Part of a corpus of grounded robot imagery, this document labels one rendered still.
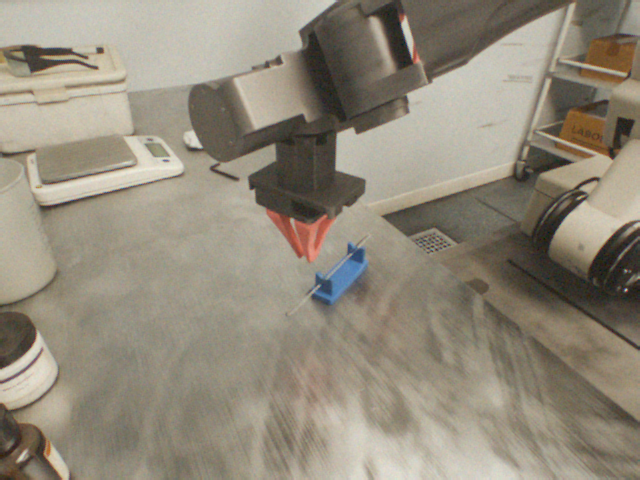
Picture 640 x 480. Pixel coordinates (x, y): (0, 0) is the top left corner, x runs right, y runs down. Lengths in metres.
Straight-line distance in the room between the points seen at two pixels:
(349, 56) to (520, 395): 0.37
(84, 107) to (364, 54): 0.85
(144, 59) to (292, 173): 1.12
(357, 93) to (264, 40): 1.27
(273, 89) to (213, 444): 0.31
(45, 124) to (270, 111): 0.84
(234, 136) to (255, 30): 1.25
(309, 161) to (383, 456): 0.27
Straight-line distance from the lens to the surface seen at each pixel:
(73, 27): 1.44
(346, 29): 0.31
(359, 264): 0.58
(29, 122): 1.10
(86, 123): 1.09
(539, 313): 1.20
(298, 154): 0.37
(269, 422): 0.44
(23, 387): 0.51
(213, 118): 0.32
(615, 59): 2.49
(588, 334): 1.21
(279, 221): 0.41
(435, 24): 0.30
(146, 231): 0.72
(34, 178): 0.90
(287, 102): 0.31
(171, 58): 1.48
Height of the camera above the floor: 1.12
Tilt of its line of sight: 36 degrees down
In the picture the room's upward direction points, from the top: straight up
